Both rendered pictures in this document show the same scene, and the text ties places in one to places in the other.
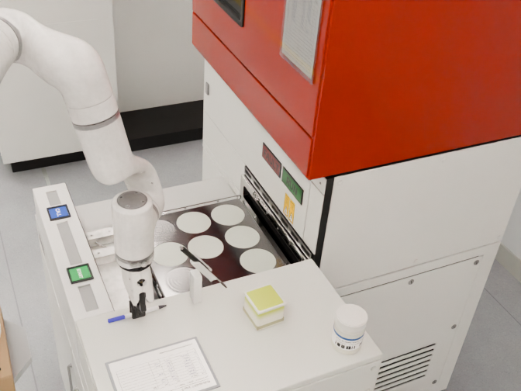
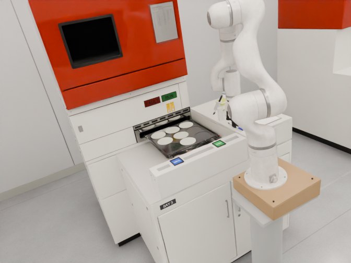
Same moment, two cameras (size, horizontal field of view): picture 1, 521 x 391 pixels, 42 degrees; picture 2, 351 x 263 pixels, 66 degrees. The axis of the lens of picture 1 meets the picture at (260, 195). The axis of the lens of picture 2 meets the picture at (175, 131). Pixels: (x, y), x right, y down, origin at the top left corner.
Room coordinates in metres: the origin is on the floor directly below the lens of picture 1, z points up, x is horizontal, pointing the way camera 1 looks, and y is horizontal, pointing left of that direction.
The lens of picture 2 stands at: (1.32, 1.71, 1.69)
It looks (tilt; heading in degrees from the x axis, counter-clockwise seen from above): 26 degrees down; 275
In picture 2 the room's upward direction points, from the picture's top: 10 degrees counter-clockwise
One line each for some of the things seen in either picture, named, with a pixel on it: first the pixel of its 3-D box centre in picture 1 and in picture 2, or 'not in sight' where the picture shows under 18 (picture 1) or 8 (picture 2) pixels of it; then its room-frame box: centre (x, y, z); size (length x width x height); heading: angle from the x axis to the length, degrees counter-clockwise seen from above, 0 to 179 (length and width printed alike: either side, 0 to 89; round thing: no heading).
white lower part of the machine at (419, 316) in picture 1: (326, 278); (139, 169); (1.86, -0.27, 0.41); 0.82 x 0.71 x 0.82; 28
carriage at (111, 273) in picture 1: (116, 281); not in sight; (1.29, 0.36, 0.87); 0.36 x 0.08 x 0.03; 28
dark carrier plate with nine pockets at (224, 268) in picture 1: (207, 245); (179, 135); (1.43, 0.14, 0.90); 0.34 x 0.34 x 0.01; 28
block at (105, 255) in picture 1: (108, 254); not in sight; (1.36, 0.40, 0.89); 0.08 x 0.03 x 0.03; 118
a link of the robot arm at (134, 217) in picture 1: (133, 223); (231, 82); (1.09, 0.26, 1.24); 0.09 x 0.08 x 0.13; 170
